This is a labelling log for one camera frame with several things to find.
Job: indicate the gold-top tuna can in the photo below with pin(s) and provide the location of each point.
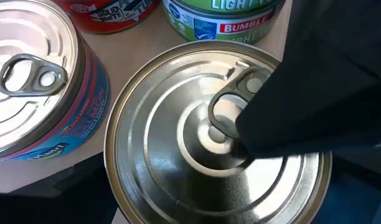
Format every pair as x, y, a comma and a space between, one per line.
165, 155

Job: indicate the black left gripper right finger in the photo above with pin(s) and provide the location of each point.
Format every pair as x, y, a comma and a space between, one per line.
358, 199

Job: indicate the white blue gold-top can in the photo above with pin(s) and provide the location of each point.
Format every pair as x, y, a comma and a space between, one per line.
28, 37

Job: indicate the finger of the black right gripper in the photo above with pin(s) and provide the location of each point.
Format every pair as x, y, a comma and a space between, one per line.
318, 93

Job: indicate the red tuna can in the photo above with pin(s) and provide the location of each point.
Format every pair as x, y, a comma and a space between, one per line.
94, 21

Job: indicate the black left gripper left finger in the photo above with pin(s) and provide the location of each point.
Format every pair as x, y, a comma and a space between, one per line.
38, 208

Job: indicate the green Bumble Bee tuna can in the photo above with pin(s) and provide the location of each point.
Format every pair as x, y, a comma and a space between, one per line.
190, 31
240, 4

